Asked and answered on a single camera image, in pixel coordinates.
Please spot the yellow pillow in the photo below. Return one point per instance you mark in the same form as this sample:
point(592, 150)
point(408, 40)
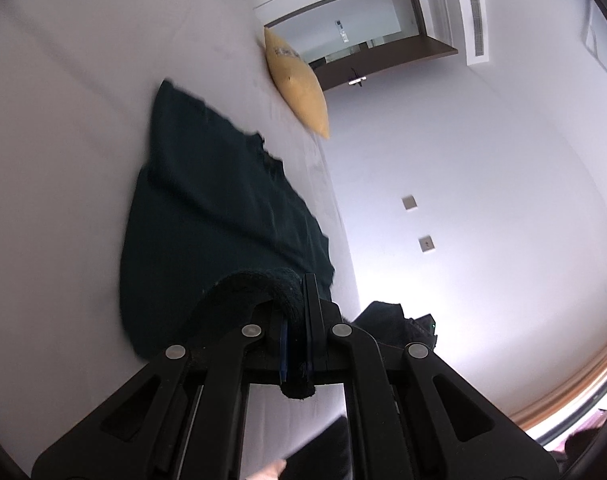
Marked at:
point(298, 85)

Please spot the bed with white sheet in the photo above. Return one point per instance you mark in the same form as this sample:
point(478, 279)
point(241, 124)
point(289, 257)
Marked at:
point(58, 110)

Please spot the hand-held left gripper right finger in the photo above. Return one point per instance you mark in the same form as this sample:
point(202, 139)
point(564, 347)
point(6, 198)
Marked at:
point(309, 320)

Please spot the brown door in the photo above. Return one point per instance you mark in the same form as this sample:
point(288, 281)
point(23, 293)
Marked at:
point(403, 57)

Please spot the grey wall switch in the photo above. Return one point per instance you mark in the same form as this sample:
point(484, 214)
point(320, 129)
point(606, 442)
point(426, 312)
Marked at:
point(427, 244)
point(409, 202)

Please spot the dark green sweater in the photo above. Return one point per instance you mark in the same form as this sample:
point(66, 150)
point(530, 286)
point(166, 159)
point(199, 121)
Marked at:
point(208, 210)

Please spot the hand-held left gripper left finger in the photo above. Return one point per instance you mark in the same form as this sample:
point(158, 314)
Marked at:
point(283, 347)

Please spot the white air vent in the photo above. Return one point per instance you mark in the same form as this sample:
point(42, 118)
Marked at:
point(476, 20)

